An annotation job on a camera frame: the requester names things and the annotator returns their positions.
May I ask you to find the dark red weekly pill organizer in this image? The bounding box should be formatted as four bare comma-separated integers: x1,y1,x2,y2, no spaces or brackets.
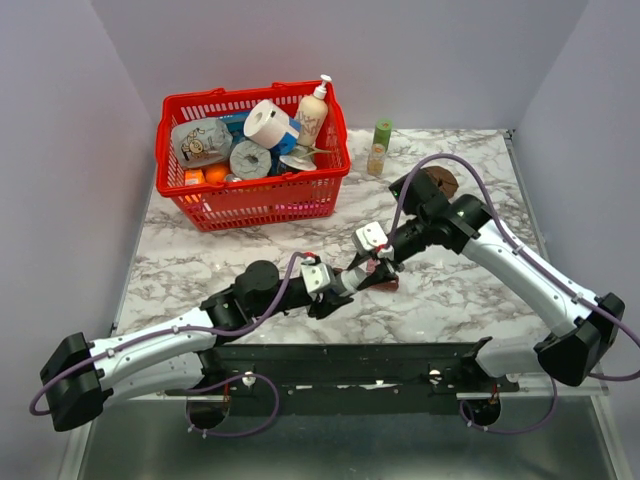
366,259,399,292

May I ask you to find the white pill bottle blue label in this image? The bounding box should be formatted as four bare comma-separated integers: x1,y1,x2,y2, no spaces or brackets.
333,267,367,297

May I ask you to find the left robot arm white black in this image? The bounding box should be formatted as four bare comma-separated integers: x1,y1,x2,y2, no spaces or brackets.
29,254,366,432

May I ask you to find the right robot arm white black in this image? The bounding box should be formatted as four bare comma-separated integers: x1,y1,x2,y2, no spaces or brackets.
351,172,625,392

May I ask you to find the beige cup brown lid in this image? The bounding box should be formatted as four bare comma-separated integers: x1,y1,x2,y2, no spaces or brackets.
425,166,459,199

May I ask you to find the green lidded spice jar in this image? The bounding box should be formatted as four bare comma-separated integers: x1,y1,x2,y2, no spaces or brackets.
367,118,393,177

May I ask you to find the white lidded yogurt cup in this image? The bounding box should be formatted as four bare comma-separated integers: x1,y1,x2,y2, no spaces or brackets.
277,145,330,174

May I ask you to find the red plastic shopping basket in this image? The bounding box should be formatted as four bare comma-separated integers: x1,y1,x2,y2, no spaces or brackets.
155,80,351,232

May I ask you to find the grey wrapped paper roll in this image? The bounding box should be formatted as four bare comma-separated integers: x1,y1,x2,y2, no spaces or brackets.
229,140,272,180

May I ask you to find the orange fruit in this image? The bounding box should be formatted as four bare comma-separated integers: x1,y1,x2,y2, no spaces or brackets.
204,163,231,185

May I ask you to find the cream pump lotion bottle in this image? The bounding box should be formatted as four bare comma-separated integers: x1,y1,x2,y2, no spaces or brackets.
295,74,332,147

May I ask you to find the orange small carton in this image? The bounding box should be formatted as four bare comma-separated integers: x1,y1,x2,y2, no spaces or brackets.
184,169,206,186

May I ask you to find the white toilet paper roll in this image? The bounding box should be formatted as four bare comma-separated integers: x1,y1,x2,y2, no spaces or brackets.
243,99,290,149

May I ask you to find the wrapped grey tissue pack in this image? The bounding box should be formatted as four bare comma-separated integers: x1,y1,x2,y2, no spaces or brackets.
171,117,233,169

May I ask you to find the blue package in basket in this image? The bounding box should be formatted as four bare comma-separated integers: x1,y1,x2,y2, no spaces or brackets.
221,111,300,176

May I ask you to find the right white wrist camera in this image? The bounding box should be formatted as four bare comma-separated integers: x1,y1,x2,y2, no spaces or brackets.
352,221,394,259

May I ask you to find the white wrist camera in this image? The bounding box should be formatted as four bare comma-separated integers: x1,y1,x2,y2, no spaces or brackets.
352,221,394,259
300,253,335,296

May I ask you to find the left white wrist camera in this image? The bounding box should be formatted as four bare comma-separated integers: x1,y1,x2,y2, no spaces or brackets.
300,253,335,296

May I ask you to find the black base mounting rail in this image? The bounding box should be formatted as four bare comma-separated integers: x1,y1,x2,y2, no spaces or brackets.
189,342,520,418

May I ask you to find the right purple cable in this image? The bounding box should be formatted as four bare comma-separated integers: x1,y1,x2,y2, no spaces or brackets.
389,153,640,436

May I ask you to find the purple cable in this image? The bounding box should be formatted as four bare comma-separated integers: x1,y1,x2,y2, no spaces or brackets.
389,153,640,436
29,251,314,437

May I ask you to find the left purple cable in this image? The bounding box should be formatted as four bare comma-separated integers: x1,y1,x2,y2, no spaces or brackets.
29,251,314,437

